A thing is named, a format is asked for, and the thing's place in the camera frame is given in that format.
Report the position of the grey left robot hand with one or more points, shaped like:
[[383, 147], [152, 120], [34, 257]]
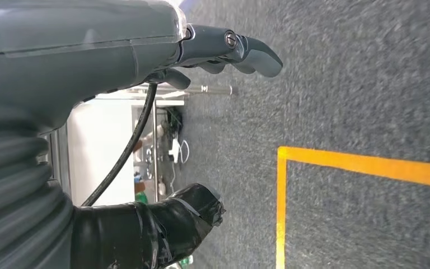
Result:
[[70, 55]]

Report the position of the white power strip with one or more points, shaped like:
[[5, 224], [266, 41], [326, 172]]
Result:
[[175, 148]]

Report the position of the yellow floor tape square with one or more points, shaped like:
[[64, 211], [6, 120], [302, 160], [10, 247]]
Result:
[[348, 162]]

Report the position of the chrome metal post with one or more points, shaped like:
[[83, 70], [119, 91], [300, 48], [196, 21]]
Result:
[[215, 90]]

